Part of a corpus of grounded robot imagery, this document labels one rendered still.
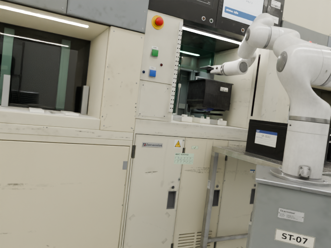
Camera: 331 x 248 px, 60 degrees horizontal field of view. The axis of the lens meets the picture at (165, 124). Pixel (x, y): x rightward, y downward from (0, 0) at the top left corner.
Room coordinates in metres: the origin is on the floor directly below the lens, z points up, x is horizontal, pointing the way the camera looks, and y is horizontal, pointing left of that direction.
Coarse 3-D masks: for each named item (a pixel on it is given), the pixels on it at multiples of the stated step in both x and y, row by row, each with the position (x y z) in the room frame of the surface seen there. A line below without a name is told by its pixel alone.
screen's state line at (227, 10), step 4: (228, 8) 1.60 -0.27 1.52; (232, 8) 1.62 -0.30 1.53; (228, 12) 1.61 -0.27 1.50; (232, 12) 1.62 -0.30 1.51; (236, 12) 1.63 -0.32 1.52; (240, 12) 1.64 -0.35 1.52; (244, 12) 1.66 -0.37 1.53; (240, 16) 1.64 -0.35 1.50; (244, 16) 1.66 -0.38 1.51; (248, 16) 1.67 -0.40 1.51; (252, 16) 1.68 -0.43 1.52; (256, 16) 1.70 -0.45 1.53; (252, 20) 1.68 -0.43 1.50
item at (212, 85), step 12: (192, 84) 1.93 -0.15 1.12; (204, 84) 1.80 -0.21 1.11; (216, 84) 1.83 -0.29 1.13; (228, 84) 1.88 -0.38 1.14; (192, 96) 1.91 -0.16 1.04; (204, 96) 1.80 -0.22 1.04; (216, 96) 1.84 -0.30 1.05; (228, 96) 1.88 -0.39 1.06; (192, 108) 1.96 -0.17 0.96; (204, 108) 1.83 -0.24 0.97; (216, 108) 1.84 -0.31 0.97; (228, 108) 1.88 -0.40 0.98
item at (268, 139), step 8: (256, 120) 1.45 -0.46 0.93; (248, 128) 1.50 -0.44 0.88; (256, 128) 1.44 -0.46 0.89; (264, 128) 1.40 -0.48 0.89; (272, 128) 1.35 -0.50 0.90; (280, 128) 1.30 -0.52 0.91; (248, 136) 1.49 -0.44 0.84; (256, 136) 1.44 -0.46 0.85; (264, 136) 1.39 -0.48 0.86; (272, 136) 1.34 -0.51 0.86; (280, 136) 1.30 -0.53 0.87; (328, 136) 1.36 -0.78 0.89; (248, 144) 1.48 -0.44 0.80; (256, 144) 1.43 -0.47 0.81; (264, 144) 1.38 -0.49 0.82; (272, 144) 1.34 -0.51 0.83; (280, 144) 1.29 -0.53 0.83; (328, 144) 1.37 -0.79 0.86; (256, 152) 1.42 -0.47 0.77; (264, 152) 1.38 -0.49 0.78; (272, 152) 1.33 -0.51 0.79; (280, 152) 1.29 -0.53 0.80; (280, 160) 1.28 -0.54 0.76
